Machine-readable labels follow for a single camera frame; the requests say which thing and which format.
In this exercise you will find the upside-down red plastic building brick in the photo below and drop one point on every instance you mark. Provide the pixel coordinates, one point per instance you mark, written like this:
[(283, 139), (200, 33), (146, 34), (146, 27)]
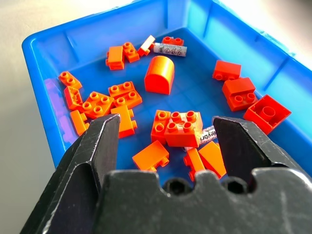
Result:
[(267, 114)]

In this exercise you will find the red stepped toy brick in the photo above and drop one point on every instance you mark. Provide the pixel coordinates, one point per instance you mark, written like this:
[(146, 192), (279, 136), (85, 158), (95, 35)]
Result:
[(240, 92)]

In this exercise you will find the upside-down orange plastic building brick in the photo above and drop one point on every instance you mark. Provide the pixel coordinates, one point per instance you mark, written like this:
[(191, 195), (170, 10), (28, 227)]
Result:
[(73, 98)]

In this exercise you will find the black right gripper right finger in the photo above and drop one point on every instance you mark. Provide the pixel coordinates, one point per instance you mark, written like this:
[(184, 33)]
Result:
[(240, 148)]

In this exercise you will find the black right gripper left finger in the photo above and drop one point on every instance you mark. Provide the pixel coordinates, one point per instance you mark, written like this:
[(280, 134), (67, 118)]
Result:
[(97, 148)]

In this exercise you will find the blue plastic bin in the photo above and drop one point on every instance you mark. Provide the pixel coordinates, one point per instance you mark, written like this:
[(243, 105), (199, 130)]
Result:
[(195, 102)]

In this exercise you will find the red two-stud toy brick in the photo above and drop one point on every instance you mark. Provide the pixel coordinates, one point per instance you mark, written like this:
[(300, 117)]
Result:
[(171, 40)]

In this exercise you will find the orange arched brick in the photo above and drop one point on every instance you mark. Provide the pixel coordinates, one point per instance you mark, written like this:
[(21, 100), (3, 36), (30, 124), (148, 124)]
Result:
[(159, 74)]

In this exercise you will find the orange-red four-stud toy brick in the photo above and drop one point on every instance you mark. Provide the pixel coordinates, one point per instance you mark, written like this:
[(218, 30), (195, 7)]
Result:
[(182, 131)]

